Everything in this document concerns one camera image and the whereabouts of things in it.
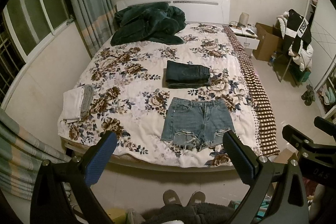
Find checkered brown bed sheet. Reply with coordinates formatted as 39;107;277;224
223;25;280;156

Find beige bedside lamp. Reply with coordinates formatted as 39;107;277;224
238;12;249;28

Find grey right slipper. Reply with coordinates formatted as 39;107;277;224
187;191;206;206

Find folded grey cloth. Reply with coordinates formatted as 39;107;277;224
80;85;95;118

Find folded dark jeans stack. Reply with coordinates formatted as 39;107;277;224
165;60;211;89

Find brown cardboard box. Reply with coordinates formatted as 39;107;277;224
253;23;283;61

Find white nightstand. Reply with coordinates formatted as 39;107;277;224
229;21;260;57

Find chair with clothes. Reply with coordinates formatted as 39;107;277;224
269;52;311;86

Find floral bed blanket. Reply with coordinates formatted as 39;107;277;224
58;23;262;168

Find light blue denim shorts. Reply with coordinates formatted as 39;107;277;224
161;97;235;151

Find window with white frame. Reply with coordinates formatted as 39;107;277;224
1;0;74;103

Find curtain at lower left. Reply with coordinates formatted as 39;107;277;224
0;110;70;201

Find white puffy coat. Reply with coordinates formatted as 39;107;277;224
276;11;314;71

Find white bed headboard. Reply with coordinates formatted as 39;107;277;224
116;0;230;25

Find folded white cloth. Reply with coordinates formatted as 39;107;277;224
63;87;84;123

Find black white jacket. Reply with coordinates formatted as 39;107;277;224
282;9;311;53

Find grey slippers on floor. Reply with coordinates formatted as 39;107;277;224
301;85;315;106

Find dark green fluffy blanket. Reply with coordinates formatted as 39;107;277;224
110;2;186;46

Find white wardrobe shelf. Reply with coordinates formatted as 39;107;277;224
305;0;335;119

